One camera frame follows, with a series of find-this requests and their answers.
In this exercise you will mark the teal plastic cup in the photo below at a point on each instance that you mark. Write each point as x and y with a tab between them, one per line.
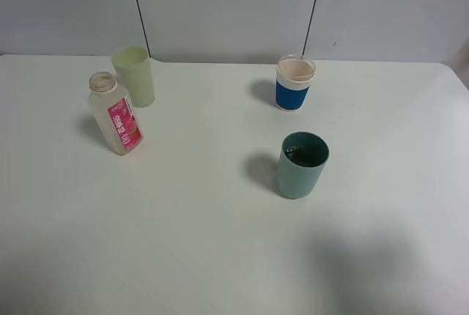
301	161

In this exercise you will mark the pink label drink bottle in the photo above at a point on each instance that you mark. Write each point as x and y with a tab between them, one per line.
113	111

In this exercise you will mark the blue sleeve paper cup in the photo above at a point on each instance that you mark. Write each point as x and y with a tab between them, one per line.
294	74

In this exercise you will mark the pale green plastic cup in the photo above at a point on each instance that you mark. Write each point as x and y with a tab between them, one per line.
132	66

